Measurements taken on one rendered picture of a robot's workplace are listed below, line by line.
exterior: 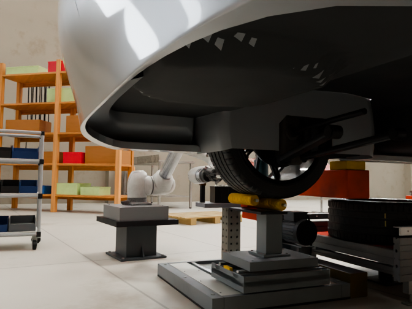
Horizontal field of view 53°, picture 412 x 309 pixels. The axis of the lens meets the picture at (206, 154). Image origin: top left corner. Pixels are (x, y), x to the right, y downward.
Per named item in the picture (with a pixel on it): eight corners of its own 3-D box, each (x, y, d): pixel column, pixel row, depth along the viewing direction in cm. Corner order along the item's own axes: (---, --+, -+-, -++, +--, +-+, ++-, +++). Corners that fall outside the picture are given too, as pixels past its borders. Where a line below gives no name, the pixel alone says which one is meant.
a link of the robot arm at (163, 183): (143, 184, 345) (167, 184, 356) (148, 199, 335) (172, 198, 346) (175, 115, 298) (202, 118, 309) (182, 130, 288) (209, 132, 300)
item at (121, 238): (95, 252, 335) (96, 216, 337) (151, 248, 361) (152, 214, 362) (114, 264, 292) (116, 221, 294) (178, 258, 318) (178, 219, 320)
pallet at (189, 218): (216, 217, 674) (216, 210, 674) (248, 221, 610) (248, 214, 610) (153, 220, 606) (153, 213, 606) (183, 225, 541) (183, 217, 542)
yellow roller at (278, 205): (280, 211, 203) (280, 199, 203) (250, 206, 230) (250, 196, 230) (290, 211, 205) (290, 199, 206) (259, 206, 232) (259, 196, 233)
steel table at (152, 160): (152, 202, 1049) (154, 159, 1056) (194, 208, 866) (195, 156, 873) (121, 203, 1006) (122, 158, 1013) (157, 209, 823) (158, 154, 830)
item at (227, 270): (243, 295, 189) (243, 274, 189) (211, 278, 222) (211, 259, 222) (330, 286, 209) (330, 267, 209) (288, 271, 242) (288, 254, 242)
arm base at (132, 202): (116, 204, 328) (116, 197, 328) (141, 203, 341) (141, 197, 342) (127, 206, 314) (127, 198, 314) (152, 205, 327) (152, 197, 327)
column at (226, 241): (227, 267, 287) (228, 207, 290) (221, 265, 297) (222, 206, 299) (240, 267, 291) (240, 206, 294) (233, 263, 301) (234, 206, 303)
